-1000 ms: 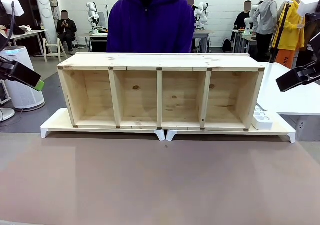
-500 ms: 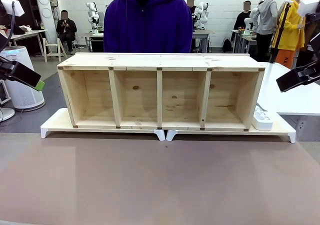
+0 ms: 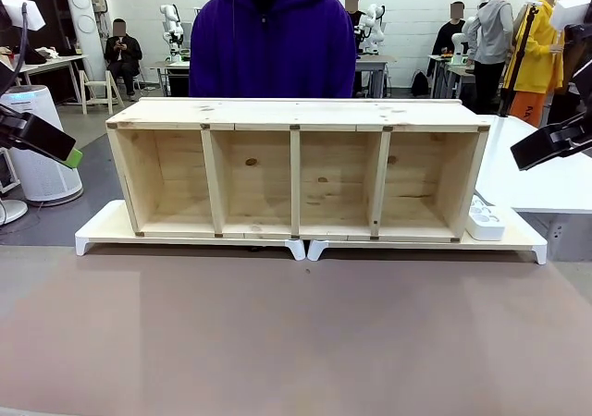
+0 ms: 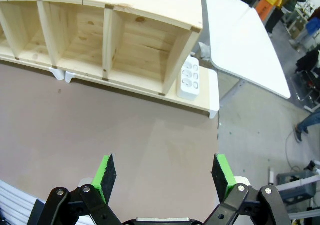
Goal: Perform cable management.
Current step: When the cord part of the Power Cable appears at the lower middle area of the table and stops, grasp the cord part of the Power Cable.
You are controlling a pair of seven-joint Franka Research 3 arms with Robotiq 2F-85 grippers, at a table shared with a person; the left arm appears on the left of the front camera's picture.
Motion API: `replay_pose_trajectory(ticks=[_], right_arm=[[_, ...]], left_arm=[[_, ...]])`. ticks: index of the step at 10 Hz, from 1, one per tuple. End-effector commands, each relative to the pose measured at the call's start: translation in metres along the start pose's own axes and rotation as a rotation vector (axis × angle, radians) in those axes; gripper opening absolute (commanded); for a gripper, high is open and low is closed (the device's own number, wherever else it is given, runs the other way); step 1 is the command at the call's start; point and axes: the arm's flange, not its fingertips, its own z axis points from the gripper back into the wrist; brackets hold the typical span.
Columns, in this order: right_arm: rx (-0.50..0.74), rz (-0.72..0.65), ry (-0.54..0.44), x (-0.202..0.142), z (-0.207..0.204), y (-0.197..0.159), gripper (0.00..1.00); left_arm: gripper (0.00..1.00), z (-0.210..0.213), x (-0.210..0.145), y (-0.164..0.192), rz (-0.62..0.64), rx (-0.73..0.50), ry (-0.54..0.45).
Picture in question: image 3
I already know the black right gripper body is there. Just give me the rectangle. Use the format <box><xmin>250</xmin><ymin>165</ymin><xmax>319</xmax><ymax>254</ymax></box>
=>
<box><xmin>509</xmin><ymin>109</ymin><xmax>592</xmax><ymax>173</ymax></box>

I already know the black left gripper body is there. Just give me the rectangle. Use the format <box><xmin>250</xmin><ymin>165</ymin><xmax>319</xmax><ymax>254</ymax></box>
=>
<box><xmin>0</xmin><ymin>104</ymin><xmax>78</xmax><ymax>164</ymax></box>

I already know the white cylindrical air purifier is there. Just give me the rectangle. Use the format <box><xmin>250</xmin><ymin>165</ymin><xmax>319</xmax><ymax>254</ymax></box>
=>
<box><xmin>0</xmin><ymin>84</ymin><xmax>85</xmax><ymax>207</ymax></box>

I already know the white side table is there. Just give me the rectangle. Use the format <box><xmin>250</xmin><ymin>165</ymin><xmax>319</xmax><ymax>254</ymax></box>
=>
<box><xmin>473</xmin><ymin>114</ymin><xmax>592</xmax><ymax>263</ymax></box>

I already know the wooden folding stool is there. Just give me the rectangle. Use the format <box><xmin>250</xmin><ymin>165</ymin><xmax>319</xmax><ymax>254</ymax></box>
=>
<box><xmin>79</xmin><ymin>68</ymin><xmax>127</xmax><ymax>116</ymax></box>

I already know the cluttered white background table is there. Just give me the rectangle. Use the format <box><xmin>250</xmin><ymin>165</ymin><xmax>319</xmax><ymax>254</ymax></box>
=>
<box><xmin>0</xmin><ymin>45</ymin><xmax>90</xmax><ymax>104</ymax></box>

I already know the white-legged wooden riser stand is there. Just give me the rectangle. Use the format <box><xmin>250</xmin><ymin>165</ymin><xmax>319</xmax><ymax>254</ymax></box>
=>
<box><xmin>307</xmin><ymin>202</ymin><xmax>549</xmax><ymax>266</ymax></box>
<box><xmin>74</xmin><ymin>200</ymin><xmax>308</xmax><ymax>262</ymax></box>

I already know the white round fan base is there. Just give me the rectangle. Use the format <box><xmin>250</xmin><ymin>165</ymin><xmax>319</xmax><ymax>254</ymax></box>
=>
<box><xmin>0</xmin><ymin>197</ymin><xmax>30</xmax><ymax>226</ymax></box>

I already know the mannequin in yellow hoodie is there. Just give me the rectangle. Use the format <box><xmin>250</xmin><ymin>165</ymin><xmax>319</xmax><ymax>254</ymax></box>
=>
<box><xmin>510</xmin><ymin>0</ymin><xmax>569</xmax><ymax>128</ymax></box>

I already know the black tripod stand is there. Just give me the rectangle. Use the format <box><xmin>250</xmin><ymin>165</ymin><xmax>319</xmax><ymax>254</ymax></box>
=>
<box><xmin>496</xmin><ymin>1</ymin><xmax>543</xmax><ymax>119</ymax></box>

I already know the white power strip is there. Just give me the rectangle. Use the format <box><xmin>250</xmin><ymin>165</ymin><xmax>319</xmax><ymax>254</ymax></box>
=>
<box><xmin>463</xmin><ymin>193</ymin><xmax>507</xmax><ymax>242</ymax></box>

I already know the seated person in black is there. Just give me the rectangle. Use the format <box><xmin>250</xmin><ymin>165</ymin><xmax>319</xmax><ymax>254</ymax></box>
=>
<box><xmin>103</xmin><ymin>18</ymin><xmax>144</xmax><ymax>103</ymax></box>

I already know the white tower air conditioner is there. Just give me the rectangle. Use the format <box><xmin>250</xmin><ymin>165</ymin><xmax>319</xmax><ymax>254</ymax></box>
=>
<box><xmin>64</xmin><ymin>0</ymin><xmax>106</xmax><ymax>89</ymax></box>

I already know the mannequin in grey hoodie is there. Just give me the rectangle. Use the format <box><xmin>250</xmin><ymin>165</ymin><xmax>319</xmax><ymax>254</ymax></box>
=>
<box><xmin>470</xmin><ymin>0</ymin><xmax>517</xmax><ymax>117</ymax></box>

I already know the grey background work table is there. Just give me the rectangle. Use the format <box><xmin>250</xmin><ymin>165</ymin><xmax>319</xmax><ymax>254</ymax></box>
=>
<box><xmin>148</xmin><ymin>58</ymin><xmax>192</xmax><ymax>98</ymax></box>
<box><xmin>353</xmin><ymin>54</ymin><xmax>399</xmax><ymax>99</ymax></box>

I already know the black backpack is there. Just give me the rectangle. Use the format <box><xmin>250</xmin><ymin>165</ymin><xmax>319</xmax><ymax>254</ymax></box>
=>
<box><xmin>410</xmin><ymin>69</ymin><xmax>431</xmax><ymax>98</ymax></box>

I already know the standing person black sweater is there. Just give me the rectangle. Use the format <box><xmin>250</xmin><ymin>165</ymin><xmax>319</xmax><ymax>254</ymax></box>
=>
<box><xmin>431</xmin><ymin>0</ymin><xmax>478</xmax><ymax>112</ymax></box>

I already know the four-compartment pine wood shelf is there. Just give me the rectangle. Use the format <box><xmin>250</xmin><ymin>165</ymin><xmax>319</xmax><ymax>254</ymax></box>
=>
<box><xmin>105</xmin><ymin>96</ymin><xmax>492</xmax><ymax>244</ymax></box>

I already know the person in purple hoodie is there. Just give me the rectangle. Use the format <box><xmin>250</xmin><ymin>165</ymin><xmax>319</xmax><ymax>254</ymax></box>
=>
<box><xmin>188</xmin><ymin>0</ymin><xmax>357</xmax><ymax>100</ymax></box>

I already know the standing person in dark clothes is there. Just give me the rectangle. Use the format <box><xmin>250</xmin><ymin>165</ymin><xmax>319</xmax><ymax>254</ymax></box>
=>
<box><xmin>344</xmin><ymin>0</ymin><xmax>371</xmax><ymax>99</ymax></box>

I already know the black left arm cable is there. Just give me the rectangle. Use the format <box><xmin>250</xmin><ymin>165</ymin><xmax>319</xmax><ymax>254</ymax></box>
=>
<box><xmin>0</xmin><ymin>0</ymin><xmax>30</xmax><ymax>92</ymax></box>

